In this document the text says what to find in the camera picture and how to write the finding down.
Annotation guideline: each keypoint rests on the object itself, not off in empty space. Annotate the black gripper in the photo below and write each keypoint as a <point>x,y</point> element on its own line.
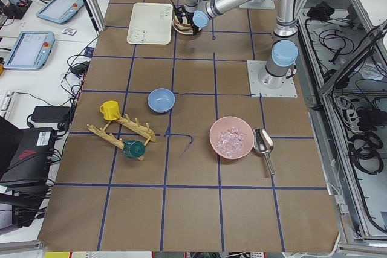
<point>191,18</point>

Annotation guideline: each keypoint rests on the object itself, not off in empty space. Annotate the white round plate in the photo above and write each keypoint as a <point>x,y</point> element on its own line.
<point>182,27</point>

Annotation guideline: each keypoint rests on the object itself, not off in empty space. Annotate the cream bear tray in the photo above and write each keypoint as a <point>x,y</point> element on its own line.
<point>150,23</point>

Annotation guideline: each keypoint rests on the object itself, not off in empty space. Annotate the blue bowl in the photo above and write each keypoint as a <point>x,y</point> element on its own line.
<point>161,100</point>

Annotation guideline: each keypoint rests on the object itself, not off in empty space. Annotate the upper teach pendant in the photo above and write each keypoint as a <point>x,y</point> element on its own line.
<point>60,11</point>

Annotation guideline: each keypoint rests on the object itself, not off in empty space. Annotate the teach pendant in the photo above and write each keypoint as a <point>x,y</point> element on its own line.
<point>30,51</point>
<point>60,11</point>

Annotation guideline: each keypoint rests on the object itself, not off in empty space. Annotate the yellow mug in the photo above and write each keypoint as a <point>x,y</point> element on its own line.
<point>110,110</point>

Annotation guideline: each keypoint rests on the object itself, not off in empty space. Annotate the pink bowl with ice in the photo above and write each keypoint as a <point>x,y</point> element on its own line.
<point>231,137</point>

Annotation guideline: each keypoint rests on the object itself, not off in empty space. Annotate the dark green mug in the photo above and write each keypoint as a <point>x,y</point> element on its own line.
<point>134,149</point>

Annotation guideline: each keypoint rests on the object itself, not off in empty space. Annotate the lower teach pendant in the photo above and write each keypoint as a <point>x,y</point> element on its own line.
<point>30,51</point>

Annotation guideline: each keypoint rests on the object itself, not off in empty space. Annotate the metal scoop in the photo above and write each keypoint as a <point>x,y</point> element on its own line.
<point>263,145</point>

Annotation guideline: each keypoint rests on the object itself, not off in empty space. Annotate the large black power brick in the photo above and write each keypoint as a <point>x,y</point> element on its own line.
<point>59,115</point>

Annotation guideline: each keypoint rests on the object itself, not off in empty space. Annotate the white keyboard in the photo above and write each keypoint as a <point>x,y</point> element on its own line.
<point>7,100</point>

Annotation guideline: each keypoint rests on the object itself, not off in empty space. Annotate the black computer box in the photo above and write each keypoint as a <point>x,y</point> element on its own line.
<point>25,163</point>

